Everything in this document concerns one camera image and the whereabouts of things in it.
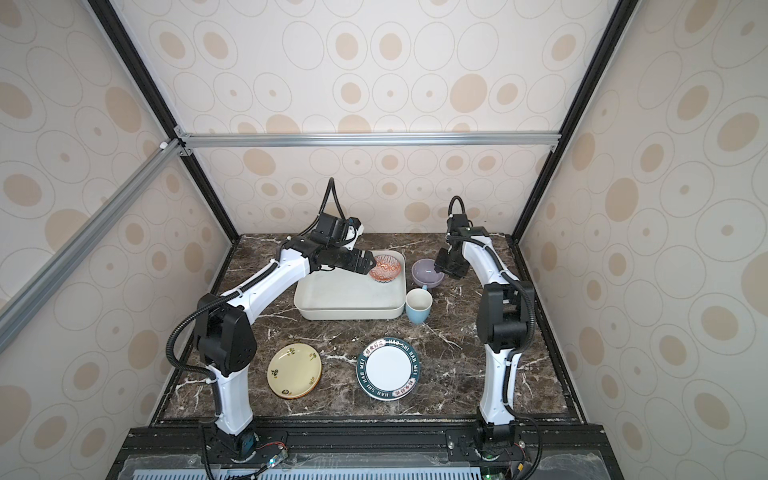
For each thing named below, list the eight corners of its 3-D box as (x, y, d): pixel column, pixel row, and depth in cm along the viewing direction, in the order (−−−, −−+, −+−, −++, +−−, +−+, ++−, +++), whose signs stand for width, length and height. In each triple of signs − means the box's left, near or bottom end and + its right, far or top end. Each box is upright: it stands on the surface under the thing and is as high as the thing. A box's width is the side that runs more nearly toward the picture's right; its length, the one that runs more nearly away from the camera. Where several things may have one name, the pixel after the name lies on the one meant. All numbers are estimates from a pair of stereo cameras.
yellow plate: (264, 399, 83) (260, 396, 80) (278, 346, 93) (275, 342, 90) (317, 399, 83) (314, 396, 80) (324, 346, 93) (323, 342, 90)
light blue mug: (406, 325, 97) (407, 309, 90) (405, 300, 103) (406, 284, 96) (430, 325, 97) (433, 309, 90) (428, 300, 103) (431, 284, 96)
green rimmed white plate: (355, 400, 83) (354, 396, 80) (359, 342, 94) (358, 337, 91) (421, 400, 83) (422, 396, 80) (417, 342, 94) (418, 337, 91)
